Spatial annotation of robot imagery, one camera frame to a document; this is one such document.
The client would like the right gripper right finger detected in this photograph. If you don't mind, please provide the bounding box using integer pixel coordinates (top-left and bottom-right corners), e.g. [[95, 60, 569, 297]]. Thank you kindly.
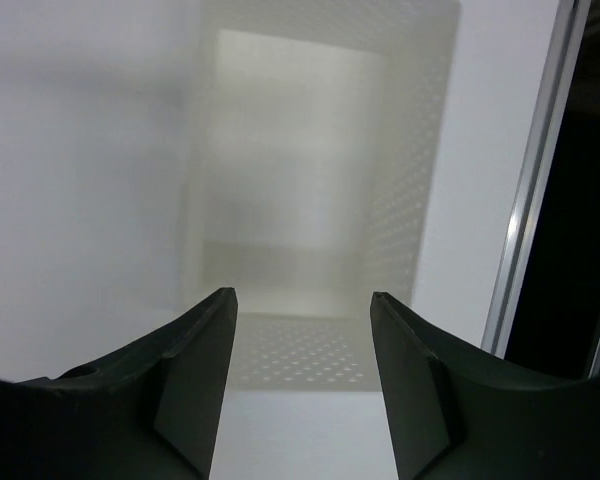
[[370, 292, 600, 479]]

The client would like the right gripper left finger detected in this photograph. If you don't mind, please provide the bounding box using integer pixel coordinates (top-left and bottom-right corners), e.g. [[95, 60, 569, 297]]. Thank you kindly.
[[0, 287, 238, 479]]

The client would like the white perforated plastic box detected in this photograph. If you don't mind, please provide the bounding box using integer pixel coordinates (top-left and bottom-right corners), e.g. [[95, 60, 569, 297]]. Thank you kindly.
[[180, 1, 462, 391]]

